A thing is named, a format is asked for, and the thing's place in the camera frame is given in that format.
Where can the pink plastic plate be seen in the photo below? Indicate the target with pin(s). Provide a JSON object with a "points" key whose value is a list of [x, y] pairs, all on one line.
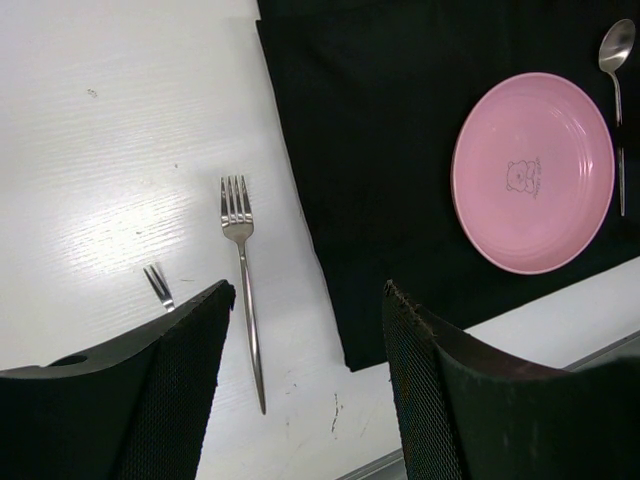
{"points": [[533, 173]]}

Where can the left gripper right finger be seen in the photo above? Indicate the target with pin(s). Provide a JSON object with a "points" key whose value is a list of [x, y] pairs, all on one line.
{"points": [[467, 410]]}

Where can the small silver dessert fork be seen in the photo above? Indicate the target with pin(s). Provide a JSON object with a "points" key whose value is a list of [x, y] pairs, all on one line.
{"points": [[160, 287]]}

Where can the silver spoon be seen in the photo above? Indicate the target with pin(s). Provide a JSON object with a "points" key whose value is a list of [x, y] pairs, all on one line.
{"points": [[614, 50]]}

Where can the large silver dinner fork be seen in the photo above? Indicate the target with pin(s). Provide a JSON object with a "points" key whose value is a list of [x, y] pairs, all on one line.
{"points": [[238, 226]]}

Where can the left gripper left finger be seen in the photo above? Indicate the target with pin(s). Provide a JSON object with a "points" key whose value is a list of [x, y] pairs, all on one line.
{"points": [[134, 407]]}

